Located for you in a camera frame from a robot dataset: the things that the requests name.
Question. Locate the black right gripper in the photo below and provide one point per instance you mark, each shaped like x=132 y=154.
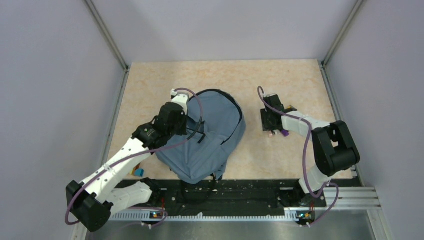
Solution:
x=267 y=127

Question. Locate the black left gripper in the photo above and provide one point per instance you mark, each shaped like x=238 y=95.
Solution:
x=182 y=130

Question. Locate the blue grey backpack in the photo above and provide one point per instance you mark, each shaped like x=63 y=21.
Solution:
x=220 y=125

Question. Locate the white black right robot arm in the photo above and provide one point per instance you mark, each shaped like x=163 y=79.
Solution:
x=329 y=147

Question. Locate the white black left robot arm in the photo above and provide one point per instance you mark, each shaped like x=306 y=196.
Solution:
x=96 y=198

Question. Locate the colourful puzzle cube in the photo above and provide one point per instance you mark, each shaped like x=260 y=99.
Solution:
x=139 y=172

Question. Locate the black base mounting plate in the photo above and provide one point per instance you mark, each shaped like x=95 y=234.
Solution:
x=227 y=198

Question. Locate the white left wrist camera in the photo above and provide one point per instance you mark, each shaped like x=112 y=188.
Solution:
x=180 y=98

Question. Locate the aluminium front rail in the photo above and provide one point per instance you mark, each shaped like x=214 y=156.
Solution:
x=343 y=199

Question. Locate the metal frame rail right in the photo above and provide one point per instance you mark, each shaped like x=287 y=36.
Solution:
x=343 y=68

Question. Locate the metal frame rail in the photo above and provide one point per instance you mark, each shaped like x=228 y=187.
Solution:
x=343 y=68
x=100 y=95

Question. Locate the metal frame rail left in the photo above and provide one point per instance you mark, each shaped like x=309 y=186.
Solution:
x=100 y=95

